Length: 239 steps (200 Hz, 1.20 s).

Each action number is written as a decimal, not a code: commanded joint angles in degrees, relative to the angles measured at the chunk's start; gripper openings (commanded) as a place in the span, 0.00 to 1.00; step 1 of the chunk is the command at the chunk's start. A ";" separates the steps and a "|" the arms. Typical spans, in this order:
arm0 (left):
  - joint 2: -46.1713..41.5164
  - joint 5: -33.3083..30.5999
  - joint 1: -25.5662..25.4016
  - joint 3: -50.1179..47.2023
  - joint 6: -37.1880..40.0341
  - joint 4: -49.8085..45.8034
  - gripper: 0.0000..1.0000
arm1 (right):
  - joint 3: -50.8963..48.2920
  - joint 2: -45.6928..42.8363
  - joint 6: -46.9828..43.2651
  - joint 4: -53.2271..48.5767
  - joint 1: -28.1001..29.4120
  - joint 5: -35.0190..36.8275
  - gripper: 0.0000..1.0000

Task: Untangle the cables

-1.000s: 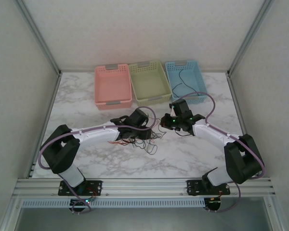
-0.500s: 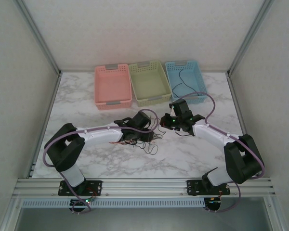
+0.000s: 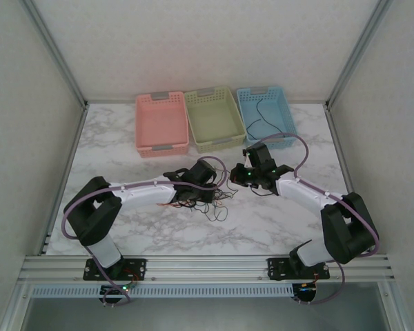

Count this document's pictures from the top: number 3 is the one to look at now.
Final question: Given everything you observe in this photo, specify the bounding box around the blue perforated plastic basket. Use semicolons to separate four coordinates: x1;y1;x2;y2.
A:
235;86;299;151

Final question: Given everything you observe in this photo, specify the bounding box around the green perforated plastic basket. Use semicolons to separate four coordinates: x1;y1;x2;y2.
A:
184;86;246;154

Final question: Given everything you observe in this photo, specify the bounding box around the pink perforated plastic basket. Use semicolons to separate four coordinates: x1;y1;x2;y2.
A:
135;90;190;159

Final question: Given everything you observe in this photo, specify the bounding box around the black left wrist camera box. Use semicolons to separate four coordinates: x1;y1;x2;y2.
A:
188;159;217;184

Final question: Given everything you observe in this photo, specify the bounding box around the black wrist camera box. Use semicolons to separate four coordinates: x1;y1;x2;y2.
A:
243;143;276;173
188;159;217;184

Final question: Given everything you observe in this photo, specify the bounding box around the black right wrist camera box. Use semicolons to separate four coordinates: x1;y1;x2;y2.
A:
243;143;276;173

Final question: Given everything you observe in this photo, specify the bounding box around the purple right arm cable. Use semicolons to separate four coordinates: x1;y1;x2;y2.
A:
248;132;380;306

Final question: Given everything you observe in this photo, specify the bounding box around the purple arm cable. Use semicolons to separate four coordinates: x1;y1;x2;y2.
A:
248;132;380;306
62;155;226;308

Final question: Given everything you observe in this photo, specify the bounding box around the aluminium mounting rail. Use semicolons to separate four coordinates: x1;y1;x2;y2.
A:
19;254;394;283

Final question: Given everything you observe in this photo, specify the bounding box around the aluminium table side rail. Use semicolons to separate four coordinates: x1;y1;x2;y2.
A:
324;102;391;258
41;103;90;257

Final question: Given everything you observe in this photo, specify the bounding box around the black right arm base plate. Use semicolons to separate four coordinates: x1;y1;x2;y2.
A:
267;257;331;281

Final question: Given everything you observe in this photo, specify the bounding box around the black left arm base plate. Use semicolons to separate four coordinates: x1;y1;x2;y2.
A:
83;257;148;283

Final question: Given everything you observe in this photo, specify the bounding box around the white slotted cable duct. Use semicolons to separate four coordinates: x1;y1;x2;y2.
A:
30;284;295;299

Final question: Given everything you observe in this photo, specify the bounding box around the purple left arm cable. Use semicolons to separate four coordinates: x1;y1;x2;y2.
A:
62;155;226;308

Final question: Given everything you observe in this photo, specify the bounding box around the aluminium frame post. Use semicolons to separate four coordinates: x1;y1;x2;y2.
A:
20;0;90;108
325;0;400;108

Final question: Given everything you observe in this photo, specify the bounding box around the aluminium frame leg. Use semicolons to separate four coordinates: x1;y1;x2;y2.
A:
0;285;34;331
377;281;403;331

